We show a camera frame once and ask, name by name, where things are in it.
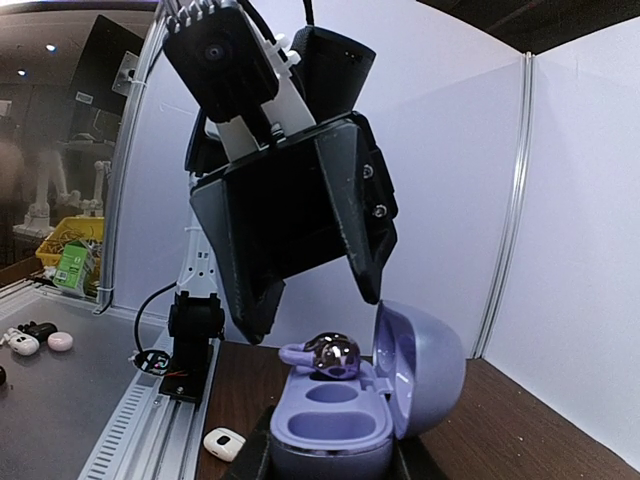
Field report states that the black earbud case outside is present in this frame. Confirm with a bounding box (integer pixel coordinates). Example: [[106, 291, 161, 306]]
[[17, 321, 58, 343]]

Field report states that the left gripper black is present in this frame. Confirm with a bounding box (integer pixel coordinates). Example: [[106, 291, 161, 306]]
[[190, 112, 398, 345]]

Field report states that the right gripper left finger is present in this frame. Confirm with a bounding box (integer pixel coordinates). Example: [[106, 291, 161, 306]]
[[227, 405, 274, 480]]

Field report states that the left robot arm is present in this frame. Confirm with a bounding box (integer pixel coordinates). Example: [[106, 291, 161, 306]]
[[163, 26, 398, 376]]

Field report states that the left aluminium frame post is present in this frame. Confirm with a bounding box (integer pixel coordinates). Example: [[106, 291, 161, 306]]
[[93, 1, 171, 316]]

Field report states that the cream white charging case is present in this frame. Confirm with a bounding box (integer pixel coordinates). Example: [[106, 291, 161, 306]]
[[202, 427, 246, 463]]

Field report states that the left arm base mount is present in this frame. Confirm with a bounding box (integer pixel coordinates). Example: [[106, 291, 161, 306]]
[[131, 345, 213, 405]]

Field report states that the left black cable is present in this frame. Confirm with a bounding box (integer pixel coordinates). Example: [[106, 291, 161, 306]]
[[239, 0, 316, 51]]

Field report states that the pink earbud case outside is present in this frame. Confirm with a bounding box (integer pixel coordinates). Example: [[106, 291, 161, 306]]
[[47, 331, 74, 353]]

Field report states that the purple earbud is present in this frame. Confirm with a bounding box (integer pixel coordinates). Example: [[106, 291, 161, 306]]
[[278, 332, 361, 380]]

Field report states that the white earbud case outside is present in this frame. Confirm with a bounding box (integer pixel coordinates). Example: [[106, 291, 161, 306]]
[[1, 327, 40, 357]]

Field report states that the front aluminium rail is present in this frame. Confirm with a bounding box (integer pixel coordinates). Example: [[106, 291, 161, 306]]
[[75, 316, 208, 479]]

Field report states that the yellow plastic bin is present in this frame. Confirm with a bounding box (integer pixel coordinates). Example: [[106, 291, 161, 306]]
[[36, 216, 104, 297]]

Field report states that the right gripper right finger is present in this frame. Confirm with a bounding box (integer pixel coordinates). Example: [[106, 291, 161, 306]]
[[392, 437, 449, 480]]

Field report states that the lavender earbud charging case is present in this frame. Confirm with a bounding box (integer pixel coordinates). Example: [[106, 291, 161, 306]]
[[270, 301, 466, 479]]

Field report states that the green white carton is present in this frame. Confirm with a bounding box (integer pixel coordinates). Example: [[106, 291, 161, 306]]
[[53, 239, 96, 297]]

